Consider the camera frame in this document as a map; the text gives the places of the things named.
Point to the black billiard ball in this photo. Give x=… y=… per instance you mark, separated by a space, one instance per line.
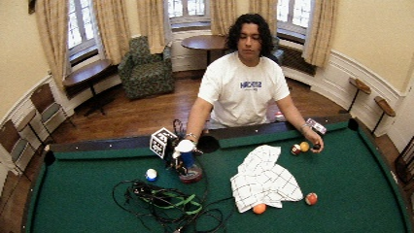
x=315 y=147

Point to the blue bottle with white cap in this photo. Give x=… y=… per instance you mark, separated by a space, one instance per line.
x=187 y=159

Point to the yellow billiard ball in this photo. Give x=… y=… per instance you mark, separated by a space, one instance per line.
x=303 y=146

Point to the dark red bowl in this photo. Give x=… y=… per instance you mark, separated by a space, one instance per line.
x=193 y=176

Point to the maroon striped billiard ball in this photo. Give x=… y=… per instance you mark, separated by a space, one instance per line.
x=295 y=149

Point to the blue and white billiard ball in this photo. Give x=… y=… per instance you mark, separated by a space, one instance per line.
x=150 y=174

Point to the white and pink packet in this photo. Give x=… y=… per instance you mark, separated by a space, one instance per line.
x=315 y=125

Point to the white marker cube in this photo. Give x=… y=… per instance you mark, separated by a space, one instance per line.
x=161 y=141

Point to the red and white can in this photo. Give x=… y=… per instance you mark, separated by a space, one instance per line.
x=279 y=116

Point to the red striped billiard ball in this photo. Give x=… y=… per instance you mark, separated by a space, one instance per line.
x=310 y=198

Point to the white checked cloth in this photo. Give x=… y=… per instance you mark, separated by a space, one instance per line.
x=263 y=181

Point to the dark wooden chair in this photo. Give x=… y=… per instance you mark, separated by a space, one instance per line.
x=404 y=161

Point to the orange billiard ball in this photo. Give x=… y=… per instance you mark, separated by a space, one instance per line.
x=258 y=208

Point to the person in white t-shirt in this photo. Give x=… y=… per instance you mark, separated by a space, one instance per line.
x=241 y=93

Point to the dark radiator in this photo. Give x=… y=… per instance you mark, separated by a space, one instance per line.
x=296 y=59

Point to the green patterned armchair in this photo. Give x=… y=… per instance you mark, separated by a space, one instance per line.
x=146 y=71

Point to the grey armchair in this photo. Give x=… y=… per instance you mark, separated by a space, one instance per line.
x=275 y=51

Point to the wooden chair grey seat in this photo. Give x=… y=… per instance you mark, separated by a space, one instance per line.
x=14 y=142
x=46 y=106

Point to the half-round wooden table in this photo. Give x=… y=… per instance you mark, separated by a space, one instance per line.
x=85 y=73

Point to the round wooden table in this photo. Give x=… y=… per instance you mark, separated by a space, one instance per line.
x=205 y=42

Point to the window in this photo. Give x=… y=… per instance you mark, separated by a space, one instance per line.
x=292 y=11
x=79 y=24
x=187 y=8

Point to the beige window curtains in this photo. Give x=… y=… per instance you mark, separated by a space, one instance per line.
x=51 y=39

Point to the small wooden wall table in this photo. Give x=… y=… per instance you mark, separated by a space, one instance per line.
x=384 y=106
x=359 y=85

